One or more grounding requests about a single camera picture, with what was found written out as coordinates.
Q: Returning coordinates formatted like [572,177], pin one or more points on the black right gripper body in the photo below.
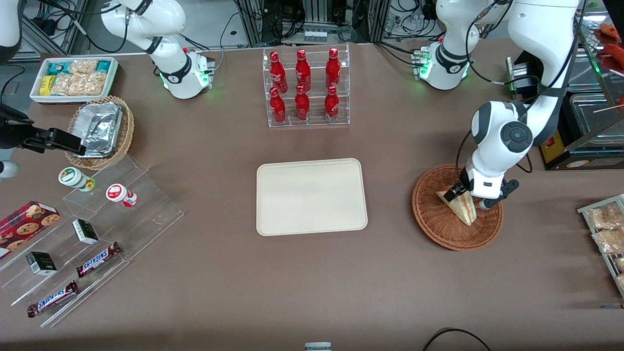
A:
[13,135]

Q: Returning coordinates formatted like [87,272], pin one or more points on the triangular sandwich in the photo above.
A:
[463,212]

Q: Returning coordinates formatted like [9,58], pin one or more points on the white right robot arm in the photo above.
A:
[170,68]

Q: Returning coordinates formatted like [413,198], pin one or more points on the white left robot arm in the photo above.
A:
[492,146]

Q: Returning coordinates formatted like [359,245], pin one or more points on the brown round wicker basket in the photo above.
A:
[438,219]

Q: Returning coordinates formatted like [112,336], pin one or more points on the light wicker basket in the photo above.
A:
[124,136]

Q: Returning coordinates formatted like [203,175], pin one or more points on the cream plastic tray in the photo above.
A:
[312,200]

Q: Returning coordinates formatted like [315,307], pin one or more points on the silver foil trays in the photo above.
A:
[100,126]

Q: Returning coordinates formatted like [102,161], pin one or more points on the green lid yogurt cup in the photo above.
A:
[73,178]

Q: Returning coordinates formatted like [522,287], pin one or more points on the white snack tub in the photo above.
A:
[36,95]

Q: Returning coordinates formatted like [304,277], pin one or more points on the yellow snack packet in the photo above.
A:
[46,84]

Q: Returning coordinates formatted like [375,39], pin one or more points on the clear rice cracker packet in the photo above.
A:
[83,66]
[78,84]

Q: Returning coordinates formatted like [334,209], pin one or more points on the teal snack packet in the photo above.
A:
[56,67]
[103,66]

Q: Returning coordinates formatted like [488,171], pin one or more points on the red lid yogurt cup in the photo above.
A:
[119,193]

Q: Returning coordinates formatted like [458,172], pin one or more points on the black food warmer yellow panel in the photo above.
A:
[560,151]

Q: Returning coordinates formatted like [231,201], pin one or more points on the small black box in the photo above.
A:
[85,231]
[41,263]

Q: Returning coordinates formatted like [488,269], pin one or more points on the red cookie box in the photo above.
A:
[24,226]

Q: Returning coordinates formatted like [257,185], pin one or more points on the clear acrylic stepped display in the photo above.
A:
[146,214]

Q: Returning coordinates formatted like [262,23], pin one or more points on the silver metal box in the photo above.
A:
[519,73]

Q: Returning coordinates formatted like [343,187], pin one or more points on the snickers chocolate bar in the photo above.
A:
[97,259]
[52,298]

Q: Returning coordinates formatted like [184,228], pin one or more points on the clear fried snack packet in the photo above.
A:
[607,217]
[609,241]

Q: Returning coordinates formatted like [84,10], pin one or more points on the steel warmer pan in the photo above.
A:
[585,73]
[594,117]

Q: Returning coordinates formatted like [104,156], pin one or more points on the wooden skewer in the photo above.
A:
[609,108]

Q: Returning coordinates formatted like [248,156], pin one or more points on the red cola bottle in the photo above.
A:
[278,105]
[331,103]
[302,105]
[333,66]
[302,68]
[277,68]

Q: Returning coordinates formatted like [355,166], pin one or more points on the clear acrylic bottle rack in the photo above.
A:
[317,119]

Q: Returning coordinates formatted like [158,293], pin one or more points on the red sausage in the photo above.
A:
[615,53]
[609,30]

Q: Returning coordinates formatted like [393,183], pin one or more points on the small grey device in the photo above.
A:
[318,346]

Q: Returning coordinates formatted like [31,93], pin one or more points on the white power strip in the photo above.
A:
[315,36]

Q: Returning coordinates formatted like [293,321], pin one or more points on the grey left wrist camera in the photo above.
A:
[502,192]

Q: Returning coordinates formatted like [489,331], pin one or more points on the aluminium frame rack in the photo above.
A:
[253,22]

